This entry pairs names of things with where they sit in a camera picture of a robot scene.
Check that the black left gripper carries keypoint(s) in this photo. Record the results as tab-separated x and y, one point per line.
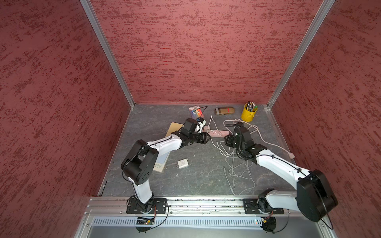
203	139

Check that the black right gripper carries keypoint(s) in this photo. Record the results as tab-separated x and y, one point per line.
229	137

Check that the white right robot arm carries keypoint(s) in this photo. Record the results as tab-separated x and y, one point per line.
312	195

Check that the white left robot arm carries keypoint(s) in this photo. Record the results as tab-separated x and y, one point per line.
139	163

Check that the white electronic scale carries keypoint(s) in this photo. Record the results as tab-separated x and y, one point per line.
161	162

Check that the pink power strip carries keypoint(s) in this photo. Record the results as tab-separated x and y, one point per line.
218	134

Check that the rainbow highlighter pack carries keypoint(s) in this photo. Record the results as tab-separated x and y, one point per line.
196	112

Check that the yellow metal pencil bucket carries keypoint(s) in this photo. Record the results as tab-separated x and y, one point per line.
248	116

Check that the plaid brown glasses case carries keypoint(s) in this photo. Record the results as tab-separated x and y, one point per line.
224	111

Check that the small white charger block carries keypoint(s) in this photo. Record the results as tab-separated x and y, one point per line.
183	163

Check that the pink usb wall adapter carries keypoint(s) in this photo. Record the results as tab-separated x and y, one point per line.
207	128

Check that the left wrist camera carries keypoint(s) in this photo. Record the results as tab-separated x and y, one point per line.
200	124

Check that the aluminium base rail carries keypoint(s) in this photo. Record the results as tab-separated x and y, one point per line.
194	217

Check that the aluminium corner post right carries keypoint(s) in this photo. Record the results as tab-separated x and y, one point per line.
313	28

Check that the aluminium corner post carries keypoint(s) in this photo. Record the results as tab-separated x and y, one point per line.
91	15
313	28

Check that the aluminium corner post left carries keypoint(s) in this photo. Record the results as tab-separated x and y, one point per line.
91	15

